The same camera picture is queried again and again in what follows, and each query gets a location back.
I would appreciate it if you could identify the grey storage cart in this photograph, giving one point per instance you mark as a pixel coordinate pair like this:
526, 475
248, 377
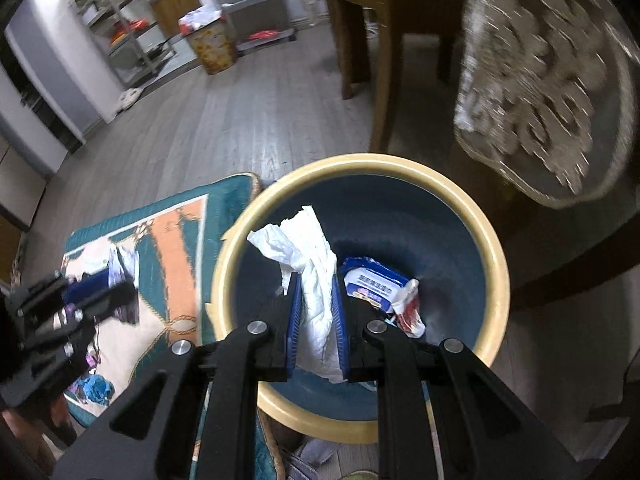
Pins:
255, 10

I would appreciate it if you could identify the blue wet wipes packet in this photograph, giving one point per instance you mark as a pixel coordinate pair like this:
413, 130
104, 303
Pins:
370, 280

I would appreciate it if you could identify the white tissue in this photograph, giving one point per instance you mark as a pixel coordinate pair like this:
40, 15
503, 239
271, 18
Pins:
315, 270

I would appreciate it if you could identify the green plush slipper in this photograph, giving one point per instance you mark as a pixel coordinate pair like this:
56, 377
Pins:
362, 475

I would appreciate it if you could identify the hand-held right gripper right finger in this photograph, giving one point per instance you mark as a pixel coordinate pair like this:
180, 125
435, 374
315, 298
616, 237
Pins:
339, 320

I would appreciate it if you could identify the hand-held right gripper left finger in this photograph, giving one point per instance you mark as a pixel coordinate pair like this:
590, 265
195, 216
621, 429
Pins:
296, 320

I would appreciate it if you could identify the white slippers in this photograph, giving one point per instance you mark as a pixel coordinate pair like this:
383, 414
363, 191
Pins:
129, 99

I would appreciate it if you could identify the teal lace tablecloth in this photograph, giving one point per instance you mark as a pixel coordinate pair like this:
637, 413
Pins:
525, 85

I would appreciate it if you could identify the floral waste bin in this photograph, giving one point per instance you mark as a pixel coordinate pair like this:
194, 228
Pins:
215, 45

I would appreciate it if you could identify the blue yellow-rimmed trash bin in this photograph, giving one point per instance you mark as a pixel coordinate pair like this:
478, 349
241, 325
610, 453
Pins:
425, 230

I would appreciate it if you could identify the teal orange patterned cushion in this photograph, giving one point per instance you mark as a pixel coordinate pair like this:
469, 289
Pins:
165, 260

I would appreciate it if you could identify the white refrigerator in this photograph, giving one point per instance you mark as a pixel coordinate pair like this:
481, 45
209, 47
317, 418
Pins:
20, 185

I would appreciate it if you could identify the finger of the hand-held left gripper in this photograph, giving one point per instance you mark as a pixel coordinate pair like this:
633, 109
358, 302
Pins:
87, 290
115, 305

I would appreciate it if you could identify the wooden kitchen cabinet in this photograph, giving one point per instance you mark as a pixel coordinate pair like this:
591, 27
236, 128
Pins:
175, 7

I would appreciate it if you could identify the steel shelf rack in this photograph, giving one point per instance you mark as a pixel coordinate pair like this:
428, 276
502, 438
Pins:
125, 35

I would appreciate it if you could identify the blue silver foil bag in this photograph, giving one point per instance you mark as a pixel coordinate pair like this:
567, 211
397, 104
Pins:
122, 265

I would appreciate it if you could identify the blue shredded scrap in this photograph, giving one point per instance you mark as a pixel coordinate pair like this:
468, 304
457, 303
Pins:
95, 390

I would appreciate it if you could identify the red floral packet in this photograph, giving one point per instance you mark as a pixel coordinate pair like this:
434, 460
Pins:
410, 315

